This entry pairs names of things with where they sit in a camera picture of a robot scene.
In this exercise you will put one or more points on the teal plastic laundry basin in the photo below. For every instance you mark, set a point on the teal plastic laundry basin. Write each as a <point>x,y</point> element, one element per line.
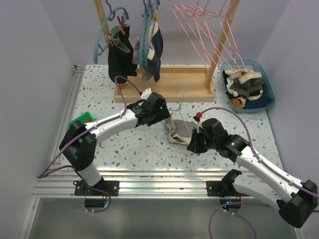
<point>249,85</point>

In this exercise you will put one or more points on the green peg basket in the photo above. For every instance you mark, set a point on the green peg basket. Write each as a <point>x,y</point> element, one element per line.
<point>84,118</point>

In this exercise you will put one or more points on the pile of underwear in basin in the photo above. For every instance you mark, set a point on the pile of underwear in basin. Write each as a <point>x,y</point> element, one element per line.
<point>245,88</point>

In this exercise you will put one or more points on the wooden rack base tray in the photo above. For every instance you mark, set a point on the wooden rack base tray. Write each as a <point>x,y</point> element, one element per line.
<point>179,83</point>

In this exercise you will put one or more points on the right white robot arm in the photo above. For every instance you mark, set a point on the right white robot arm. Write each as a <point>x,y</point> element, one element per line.
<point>294,198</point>

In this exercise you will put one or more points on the teal plastic hanger left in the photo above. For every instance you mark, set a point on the teal plastic hanger left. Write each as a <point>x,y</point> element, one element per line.
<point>100,43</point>

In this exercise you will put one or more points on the aluminium extrusion rail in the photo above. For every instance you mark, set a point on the aluminium extrusion rail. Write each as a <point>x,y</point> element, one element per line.
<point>145,163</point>

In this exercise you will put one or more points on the wooden rack left post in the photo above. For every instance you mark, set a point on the wooden rack left post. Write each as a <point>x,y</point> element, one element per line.
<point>102,18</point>

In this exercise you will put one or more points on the pink wire hangers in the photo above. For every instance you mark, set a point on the pink wire hangers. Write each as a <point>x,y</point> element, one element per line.
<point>201,22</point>

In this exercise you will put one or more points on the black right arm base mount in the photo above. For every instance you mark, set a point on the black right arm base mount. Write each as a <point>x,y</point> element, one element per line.
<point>220,189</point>

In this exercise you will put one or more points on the teal hangers middle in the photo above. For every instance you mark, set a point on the teal hangers middle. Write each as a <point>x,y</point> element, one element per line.
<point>150,11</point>

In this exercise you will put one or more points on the black hanging underwear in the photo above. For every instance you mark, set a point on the black hanging underwear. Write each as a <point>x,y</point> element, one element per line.
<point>120,56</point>

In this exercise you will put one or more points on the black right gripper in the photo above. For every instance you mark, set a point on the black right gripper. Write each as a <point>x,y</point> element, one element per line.
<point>194,146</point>

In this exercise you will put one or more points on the wooden rack right post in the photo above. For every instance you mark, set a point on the wooden rack right post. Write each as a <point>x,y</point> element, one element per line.
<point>221,41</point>

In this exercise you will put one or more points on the navy hanging underwear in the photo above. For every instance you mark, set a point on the navy hanging underwear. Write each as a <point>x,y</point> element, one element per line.
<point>155,50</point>

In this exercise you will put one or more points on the wooden rack post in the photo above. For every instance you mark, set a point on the wooden rack post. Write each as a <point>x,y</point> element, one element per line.
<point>221,41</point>
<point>102,18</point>

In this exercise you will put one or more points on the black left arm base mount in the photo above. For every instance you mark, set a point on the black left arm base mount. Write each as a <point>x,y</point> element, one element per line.
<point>100,189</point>

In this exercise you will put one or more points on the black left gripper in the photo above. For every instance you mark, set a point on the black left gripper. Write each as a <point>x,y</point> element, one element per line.
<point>163,114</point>

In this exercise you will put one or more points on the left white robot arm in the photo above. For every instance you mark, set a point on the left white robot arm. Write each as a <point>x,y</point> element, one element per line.
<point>79,143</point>

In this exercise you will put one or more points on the grey beige underwear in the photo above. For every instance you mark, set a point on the grey beige underwear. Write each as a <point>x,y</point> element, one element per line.
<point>179,131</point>

